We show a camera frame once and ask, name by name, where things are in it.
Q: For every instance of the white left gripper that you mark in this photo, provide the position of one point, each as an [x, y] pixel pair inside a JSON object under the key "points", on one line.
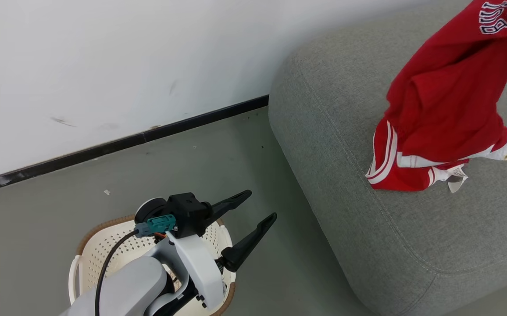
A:
{"points": [[201, 267]]}

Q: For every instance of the red basketball jersey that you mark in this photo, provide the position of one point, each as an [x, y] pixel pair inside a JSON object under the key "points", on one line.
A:
{"points": [[451, 87]]}

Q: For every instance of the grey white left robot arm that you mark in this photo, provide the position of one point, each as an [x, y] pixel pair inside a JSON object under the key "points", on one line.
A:
{"points": [[126, 289]]}

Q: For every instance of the grey fabric sofa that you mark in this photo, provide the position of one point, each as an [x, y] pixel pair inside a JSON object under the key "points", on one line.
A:
{"points": [[367, 241]]}

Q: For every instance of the cream perforated laundry basket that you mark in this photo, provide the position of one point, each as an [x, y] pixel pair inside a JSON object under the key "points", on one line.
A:
{"points": [[104, 248]]}

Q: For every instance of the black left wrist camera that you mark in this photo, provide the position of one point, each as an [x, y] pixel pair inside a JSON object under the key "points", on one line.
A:
{"points": [[187, 213]]}

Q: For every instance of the black wall baseboard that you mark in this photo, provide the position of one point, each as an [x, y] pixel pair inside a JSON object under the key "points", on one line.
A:
{"points": [[104, 149]]}

